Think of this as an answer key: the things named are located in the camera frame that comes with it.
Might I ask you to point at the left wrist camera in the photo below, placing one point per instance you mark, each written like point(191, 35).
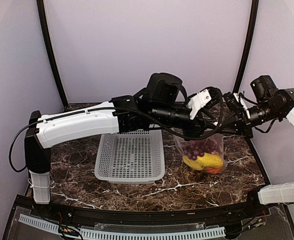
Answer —
point(203, 98)

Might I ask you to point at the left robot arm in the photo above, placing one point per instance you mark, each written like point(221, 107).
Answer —
point(163, 102)

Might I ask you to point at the white slotted cable duct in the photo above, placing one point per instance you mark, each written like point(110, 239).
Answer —
point(103, 231)

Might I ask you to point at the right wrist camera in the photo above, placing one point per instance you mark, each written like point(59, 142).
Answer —
point(237, 105)

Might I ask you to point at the clear zip top bag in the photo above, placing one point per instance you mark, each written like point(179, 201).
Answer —
point(218, 138)

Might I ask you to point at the right black frame post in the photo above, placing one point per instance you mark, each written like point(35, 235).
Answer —
point(247, 45)

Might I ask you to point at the orange toy pumpkin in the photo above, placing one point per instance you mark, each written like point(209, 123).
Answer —
point(213, 170)

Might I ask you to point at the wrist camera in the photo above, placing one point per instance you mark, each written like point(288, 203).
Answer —
point(203, 98)
point(237, 105)

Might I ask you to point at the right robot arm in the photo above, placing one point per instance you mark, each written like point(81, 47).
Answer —
point(272, 104)

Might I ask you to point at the left black frame post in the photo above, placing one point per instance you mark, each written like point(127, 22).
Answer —
point(50, 52)

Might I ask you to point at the black frame post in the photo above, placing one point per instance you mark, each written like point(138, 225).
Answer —
point(247, 45)
point(50, 52)

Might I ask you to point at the white plastic basket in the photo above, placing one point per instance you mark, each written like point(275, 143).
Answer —
point(131, 158)

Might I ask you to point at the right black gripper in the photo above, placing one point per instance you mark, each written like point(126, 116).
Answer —
point(238, 126)

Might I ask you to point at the dark red toy grapes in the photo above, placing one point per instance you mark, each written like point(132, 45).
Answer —
point(194, 149)

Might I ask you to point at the black front rail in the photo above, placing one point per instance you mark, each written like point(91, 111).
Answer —
point(227, 215)

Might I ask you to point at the yellow toy fruit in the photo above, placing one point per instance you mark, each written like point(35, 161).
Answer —
point(202, 162)

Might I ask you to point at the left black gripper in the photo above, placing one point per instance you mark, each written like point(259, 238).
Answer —
point(201, 125)

